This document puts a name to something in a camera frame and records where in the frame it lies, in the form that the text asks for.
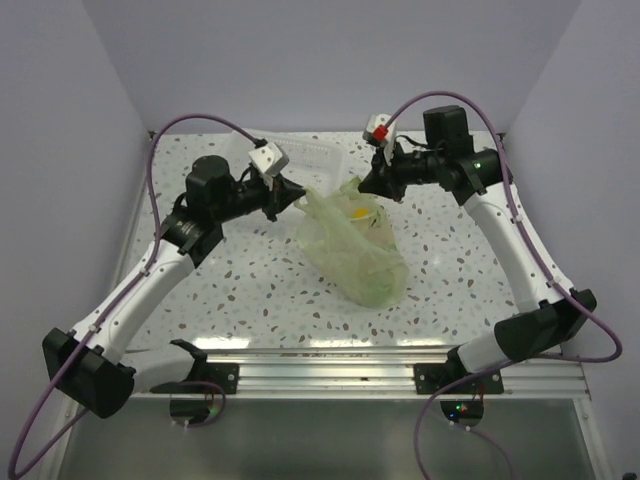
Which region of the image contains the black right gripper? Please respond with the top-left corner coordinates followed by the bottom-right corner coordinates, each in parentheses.
top-left (359, 137), bottom-right (444, 203)

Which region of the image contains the light green avocado plastic bag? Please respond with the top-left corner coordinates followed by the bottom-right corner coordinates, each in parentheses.
top-left (294, 177), bottom-right (409, 309)

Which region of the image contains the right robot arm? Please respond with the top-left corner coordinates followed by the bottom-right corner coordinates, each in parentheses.
top-left (359, 106), bottom-right (596, 393)

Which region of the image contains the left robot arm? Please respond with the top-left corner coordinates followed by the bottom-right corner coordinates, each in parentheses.
top-left (42, 143), bottom-right (305, 418)

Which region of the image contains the yellow fake pear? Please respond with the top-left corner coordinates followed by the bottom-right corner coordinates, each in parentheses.
top-left (351, 208), bottom-right (369, 219)

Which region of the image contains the white plastic mesh basket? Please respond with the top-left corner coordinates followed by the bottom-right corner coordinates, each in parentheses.
top-left (220, 130), bottom-right (347, 195)

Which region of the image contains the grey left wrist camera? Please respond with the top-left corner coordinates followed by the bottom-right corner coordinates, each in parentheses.
top-left (248, 140), bottom-right (289, 190)

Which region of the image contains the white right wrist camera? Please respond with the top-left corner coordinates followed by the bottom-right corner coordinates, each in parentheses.
top-left (362, 114), bottom-right (397, 165)

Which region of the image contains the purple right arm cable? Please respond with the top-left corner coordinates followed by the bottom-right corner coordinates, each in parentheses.
top-left (384, 90), bottom-right (623, 480)

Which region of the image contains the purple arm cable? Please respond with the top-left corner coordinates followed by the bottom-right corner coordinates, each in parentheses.
top-left (384, 90), bottom-right (623, 480)
top-left (10, 114), bottom-right (266, 477)

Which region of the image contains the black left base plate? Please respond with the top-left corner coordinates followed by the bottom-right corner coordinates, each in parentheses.
top-left (149, 360), bottom-right (240, 396)

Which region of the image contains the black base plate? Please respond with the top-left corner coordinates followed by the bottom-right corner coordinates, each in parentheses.
top-left (413, 363), bottom-right (505, 395)
top-left (149, 360), bottom-right (240, 396)

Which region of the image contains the aluminium rail frame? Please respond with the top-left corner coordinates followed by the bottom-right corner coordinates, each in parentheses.
top-left (37, 130), bottom-right (614, 480)

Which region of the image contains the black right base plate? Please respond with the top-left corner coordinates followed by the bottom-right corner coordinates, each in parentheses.
top-left (413, 363), bottom-right (505, 395)

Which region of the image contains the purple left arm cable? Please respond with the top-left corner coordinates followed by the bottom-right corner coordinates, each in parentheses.
top-left (10, 114), bottom-right (266, 477)

